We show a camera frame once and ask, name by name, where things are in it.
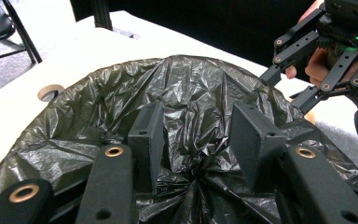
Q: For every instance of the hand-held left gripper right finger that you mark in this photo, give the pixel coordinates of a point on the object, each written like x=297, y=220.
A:
x=254, y=143

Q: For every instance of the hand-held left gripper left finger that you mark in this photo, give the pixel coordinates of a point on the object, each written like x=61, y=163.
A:
x=147, y=146

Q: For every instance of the black plastic trash bag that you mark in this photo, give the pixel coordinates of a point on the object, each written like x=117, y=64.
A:
x=195, y=90

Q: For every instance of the black slanted stand with base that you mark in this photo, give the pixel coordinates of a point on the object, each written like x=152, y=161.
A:
x=101, y=14

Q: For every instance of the black folding chair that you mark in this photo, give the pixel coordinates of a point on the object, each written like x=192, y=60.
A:
x=0, y=21

